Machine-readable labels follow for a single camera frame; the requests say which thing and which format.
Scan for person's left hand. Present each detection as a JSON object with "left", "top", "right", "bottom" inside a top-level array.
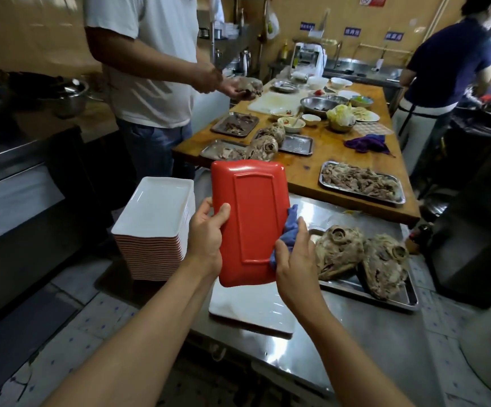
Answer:
[{"left": 186, "top": 198, "right": 232, "bottom": 276}]

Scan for person's right hand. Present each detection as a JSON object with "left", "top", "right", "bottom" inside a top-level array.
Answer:
[{"left": 274, "top": 216, "right": 325, "bottom": 321}]

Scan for blue cleaning cloth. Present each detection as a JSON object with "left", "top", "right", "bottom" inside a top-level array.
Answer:
[{"left": 269, "top": 204, "right": 299, "bottom": 270}]

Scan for red rectangular plate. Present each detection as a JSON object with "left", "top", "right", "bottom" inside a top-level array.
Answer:
[{"left": 210, "top": 160, "right": 291, "bottom": 289}]

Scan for person's left forearm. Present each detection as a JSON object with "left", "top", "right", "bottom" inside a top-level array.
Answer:
[{"left": 41, "top": 260, "right": 221, "bottom": 407}]

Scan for person's right forearm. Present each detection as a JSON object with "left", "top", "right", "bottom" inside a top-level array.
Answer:
[{"left": 294, "top": 298, "right": 416, "bottom": 407}]

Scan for cooked sheep head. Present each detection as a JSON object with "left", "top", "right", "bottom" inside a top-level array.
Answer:
[
  {"left": 315, "top": 225, "right": 367, "bottom": 281},
  {"left": 357, "top": 233, "right": 411, "bottom": 301}
]

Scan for small steel tray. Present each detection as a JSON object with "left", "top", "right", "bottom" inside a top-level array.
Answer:
[
  {"left": 253, "top": 129, "right": 315, "bottom": 157},
  {"left": 200, "top": 140, "right": 251, "bottom": 163},
  {"left": 210, "top": 112, "right": 260, "bottom": 138}
]

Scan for stack of white rectangular plates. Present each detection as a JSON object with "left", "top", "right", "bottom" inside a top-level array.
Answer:
[{"left": 111, "top": 176, "right": 196, "bottom": 283}]

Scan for boned sheep head meat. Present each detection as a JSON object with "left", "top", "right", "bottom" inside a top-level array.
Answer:
[
  {"left": 245, "top": 135, "right": 280, "bottom": 163},
  {"left": 262, "top": 123, "right": 287, "bottom": 145}
]

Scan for dark meat pieces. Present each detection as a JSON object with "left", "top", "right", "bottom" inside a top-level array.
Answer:
[{"left": 220, "top": 114, "right": 254, "bottom": 135}]

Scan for pile of shredded meat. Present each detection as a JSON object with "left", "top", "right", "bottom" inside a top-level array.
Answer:
[{"left": 322, "top": 163, "right": 401, "bottom": 202}]

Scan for steel tray with raised rim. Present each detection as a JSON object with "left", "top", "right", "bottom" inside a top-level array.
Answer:
[{"left": 318, "top": 160, "right": 406, "bottom": 206}]

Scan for small white bowl with spoon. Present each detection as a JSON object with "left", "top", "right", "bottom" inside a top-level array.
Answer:
[{"left": 277, "top": 114, "right": 306, "bottom": 134}]

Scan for large steel tray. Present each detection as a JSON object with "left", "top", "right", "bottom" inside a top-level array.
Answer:
[{"left": 307, "top": 228, "right": 419, "bottom": 312}]

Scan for white cutting board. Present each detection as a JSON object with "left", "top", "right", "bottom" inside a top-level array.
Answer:
[{"left": 247, "top": 89, "right": 310, "bottom": 116}]

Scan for chunk of cooked meat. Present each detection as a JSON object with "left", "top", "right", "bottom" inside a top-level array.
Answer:
[{"left": 228, "top": 77, "right": 264, "bottom": 100}]

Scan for dark glass bottle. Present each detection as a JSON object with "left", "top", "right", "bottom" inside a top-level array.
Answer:
[{"left": 405, "top": 221, "right": 435, "bottom": 256}]

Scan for purple cloth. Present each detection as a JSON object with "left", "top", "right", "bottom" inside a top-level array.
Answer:
[{"left": 344, "top": 134, "right": 393, "bottom": 157}]

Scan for shallow steel dish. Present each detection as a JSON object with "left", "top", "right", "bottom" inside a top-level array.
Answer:
[{"left": 270, "top": 80, "right": 299, "bottom": 94}]

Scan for large steel mixing bowl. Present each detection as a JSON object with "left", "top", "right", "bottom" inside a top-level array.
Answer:
[{"left": 299, "top": 96, "right": 350, "bottom": 119}]

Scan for cabbage head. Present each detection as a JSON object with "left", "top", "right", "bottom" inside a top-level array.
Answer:
[{"left": 326, "top": 103, "right": 356, "bottom": 127}]

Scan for clear plastic dimpled tray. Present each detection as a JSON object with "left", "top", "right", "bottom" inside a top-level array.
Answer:
[{"left": 352, "top": 122, "right": 395, "bottom": 137}]

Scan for white plate with vegetables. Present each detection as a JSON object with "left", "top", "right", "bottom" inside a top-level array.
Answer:
[{"left": 351, "top": 107, "right": 381, "bottom": 124}]

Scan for steel cleaver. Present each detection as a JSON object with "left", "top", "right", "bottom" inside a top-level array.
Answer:
[{"left": 210, "top": 22, "right": 263, "bottom": 77}]

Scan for white kitchen machine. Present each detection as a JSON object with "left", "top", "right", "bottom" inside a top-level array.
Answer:
[{"left": 291, "top": 42, "right": 328, "bottom": 79}]

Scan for steel kitchen counter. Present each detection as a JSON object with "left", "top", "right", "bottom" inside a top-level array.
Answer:
[{"left": 0, "top": 125, "right": 116, "bottom": 329}]

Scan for steel pot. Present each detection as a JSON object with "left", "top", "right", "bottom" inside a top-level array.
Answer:
[{"left": 43, "top": 78, "right": 90, "bottom": 120}]

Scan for black cooking range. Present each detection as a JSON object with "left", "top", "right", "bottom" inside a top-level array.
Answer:
[{"left": 423, "top": 96, "right": 491, "bottom": 311}]

